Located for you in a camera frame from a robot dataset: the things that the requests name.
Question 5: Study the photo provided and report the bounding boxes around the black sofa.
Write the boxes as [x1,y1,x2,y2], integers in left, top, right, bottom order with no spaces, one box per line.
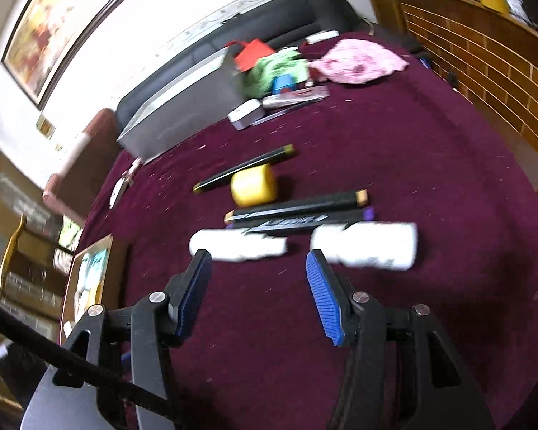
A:
[115,0,360,131]

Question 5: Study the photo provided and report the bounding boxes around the framed wall painting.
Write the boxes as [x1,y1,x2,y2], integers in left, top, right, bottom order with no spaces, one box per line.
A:
[0,0,169,111]

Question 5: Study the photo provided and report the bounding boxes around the yellow tape roll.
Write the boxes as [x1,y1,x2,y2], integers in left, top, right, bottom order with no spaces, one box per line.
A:
[230,164,279,206]

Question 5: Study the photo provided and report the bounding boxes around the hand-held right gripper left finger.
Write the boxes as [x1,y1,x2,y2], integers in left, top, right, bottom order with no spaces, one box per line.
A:
[51,248,213,430]

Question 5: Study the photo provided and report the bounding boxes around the small white box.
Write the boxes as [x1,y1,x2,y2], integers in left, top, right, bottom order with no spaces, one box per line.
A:
[227,98,263,131]

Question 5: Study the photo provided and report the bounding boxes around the pink cloth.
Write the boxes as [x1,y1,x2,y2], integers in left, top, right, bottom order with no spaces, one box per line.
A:
[308,38,409,85]

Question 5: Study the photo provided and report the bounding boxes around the white remote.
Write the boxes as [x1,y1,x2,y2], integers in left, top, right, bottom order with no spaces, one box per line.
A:
[304,29,340,45]

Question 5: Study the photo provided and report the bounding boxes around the wooden cabinet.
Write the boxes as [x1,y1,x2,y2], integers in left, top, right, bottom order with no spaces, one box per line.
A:
[356,0,538,199]

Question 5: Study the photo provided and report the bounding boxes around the black cable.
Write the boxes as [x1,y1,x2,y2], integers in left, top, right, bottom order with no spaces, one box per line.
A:
[0,295,185,430]

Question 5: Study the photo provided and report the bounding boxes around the small wall sticker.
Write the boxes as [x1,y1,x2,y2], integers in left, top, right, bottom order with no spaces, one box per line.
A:
[35,114,57,140]

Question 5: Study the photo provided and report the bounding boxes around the red paper bag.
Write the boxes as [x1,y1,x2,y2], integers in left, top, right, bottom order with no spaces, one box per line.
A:
[226,38,274,73]

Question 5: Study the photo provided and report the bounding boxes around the black marker with tan caps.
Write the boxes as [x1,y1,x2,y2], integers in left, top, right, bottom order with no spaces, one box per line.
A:
[223,189,369,224]

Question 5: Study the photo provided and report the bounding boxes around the black marker with purple cap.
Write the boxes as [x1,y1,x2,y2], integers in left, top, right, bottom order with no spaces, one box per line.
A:
[239,207,377,234]

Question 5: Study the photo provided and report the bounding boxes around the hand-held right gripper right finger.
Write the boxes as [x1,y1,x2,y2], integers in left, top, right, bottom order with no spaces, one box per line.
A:
[305,250,495,430]

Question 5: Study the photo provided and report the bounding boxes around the yellow wooden chair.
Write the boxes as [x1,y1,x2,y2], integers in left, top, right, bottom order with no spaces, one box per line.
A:
[0,212,80,306]

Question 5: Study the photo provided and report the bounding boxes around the green cloth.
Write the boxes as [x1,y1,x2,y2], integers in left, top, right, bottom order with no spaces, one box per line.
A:
[241,49,310,100]

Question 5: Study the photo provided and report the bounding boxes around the shallow cardboard box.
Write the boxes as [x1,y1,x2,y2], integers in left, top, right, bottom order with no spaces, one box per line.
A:
[58,234,129,347]

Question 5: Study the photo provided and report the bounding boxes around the brown armchair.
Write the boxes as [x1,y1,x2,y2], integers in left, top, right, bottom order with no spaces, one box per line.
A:
[42,107,123,229]

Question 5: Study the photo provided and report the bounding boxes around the black marker with yellow caps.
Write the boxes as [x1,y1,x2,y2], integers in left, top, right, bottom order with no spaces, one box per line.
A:
[192,144,296,196]

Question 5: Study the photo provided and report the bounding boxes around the silver grey box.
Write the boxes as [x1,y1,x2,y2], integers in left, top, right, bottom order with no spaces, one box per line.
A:
[116,47,245,164]

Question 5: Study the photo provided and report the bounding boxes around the teal and white box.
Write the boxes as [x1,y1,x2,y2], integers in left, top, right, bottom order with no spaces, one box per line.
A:
[74,248,109,320]

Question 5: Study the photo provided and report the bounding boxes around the blue cup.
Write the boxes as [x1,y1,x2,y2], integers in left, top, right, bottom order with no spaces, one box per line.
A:
[271,73,299,95]

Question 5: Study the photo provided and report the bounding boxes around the white tube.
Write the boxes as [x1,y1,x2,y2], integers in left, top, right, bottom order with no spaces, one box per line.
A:
[309,221,419,272]
[189,228,290,264]

